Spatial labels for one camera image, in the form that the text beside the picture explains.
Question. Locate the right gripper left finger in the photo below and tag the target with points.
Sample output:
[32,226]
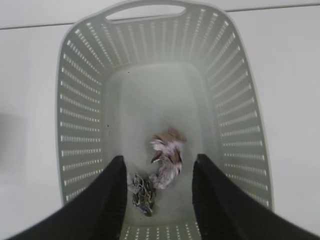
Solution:
[97,213]

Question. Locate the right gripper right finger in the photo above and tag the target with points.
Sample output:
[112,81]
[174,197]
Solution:
[224,212]

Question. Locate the dark paper ball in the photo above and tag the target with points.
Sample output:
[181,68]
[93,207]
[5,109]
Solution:
[143,193]

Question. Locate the white paper ball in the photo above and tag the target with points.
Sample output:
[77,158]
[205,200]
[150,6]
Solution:
[168,149]

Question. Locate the green plastic basket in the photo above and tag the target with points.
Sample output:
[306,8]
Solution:
[140,67]

